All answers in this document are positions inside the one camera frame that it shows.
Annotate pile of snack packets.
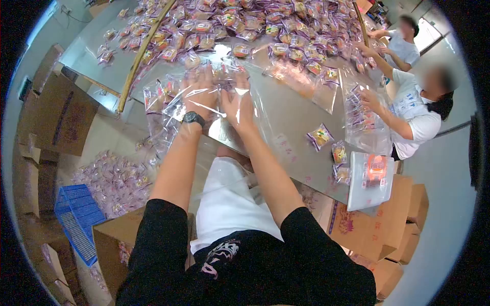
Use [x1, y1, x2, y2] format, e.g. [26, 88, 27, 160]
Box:
[96, 0, 383, 77]

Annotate large printed cardboard box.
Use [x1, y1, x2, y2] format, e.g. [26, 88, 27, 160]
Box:
[328, 174, 415, 263]

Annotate person's legs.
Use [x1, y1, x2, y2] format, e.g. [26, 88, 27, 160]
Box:
[189, 146, 286, 255]

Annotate short bamboo pole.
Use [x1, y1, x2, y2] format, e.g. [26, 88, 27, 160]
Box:
[352, 2, 370, 47]

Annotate blue plastic crate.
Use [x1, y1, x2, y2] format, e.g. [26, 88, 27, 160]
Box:
[54, 184, 108, 267]

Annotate person's left fingers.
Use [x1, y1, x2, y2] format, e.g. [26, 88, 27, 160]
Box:
[186, 65, 216, 92]

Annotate window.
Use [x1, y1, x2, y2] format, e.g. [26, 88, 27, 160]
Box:
[413, 17, 445, 53]

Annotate stack of orange-label clear bags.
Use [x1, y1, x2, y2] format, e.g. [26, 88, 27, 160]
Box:
[346, 151, 396, 212]

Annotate open cardboard box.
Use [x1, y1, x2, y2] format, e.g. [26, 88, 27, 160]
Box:
[92, 207, 197, 300]

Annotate empty clear plastic bag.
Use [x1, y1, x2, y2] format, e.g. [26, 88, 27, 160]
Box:
[263, 57, 340, 115]

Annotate heap of packets on floor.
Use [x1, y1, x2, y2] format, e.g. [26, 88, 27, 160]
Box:
[72, 151, 154, 219]

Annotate long bamboo pole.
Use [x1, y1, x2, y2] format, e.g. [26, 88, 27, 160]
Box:
[116, 0, 177, 114]

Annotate person's left hand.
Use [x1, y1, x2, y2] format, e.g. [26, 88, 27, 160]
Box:
[181, 65, 219, 121]

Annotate person's right fingers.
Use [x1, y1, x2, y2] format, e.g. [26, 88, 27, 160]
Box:
[231, 71, 252, 96]

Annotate person's right hand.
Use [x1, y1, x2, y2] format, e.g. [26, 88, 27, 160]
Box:
[220, 71, 256, 131]

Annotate stack of flat cardboard boxes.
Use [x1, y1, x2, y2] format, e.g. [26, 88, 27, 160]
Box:
[13, 43, 101, 219]

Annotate plain cardboard box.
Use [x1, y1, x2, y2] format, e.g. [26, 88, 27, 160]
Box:
[386, 184, 430, 265]
[368, 258, 405, 300]

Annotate clear plastic bag with packets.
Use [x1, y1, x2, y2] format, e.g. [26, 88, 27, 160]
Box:
[143, 57, 269, 154]
[338, 68, 393, 156]

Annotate single purple snack packet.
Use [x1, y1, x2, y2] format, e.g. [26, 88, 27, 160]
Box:
[333, 164, 351, 186]
[332, 140, 348, 165]
[306, 123, 334, 152]

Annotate person's body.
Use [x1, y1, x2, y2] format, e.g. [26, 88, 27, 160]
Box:
[115, 198, 377, 306]

